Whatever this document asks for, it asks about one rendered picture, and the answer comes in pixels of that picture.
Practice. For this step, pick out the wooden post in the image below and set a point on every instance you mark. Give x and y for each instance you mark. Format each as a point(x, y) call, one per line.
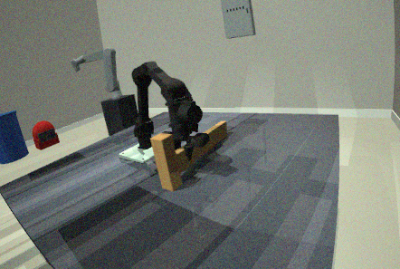
point(165, 158)

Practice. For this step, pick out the light wooden board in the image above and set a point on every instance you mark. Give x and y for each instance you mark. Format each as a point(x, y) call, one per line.
point(216, 134)

